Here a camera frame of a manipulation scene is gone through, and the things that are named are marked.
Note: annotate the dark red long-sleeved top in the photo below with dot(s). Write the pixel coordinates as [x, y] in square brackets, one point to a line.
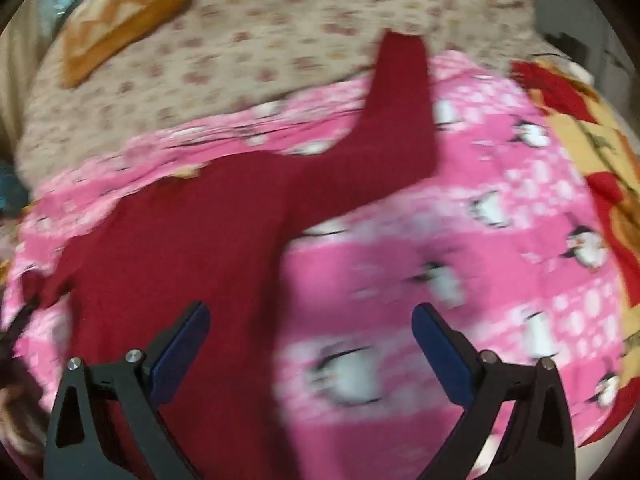
[190, 260]

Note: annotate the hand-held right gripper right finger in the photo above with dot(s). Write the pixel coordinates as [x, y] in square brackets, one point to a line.
[440, 350]

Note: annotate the red and yellow printed blanket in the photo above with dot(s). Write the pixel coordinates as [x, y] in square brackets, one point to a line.
[595, 145]

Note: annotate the pink penguin print blanket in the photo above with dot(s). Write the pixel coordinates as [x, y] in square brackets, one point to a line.
[450, 240]

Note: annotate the orange patterned pillow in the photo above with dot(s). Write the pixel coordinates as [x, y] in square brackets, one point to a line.
[117, 15]

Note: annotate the beige floral bed sheet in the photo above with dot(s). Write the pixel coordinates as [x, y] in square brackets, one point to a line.
[280, 30]

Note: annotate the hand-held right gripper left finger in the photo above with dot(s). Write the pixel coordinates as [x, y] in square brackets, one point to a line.
[183, 345]

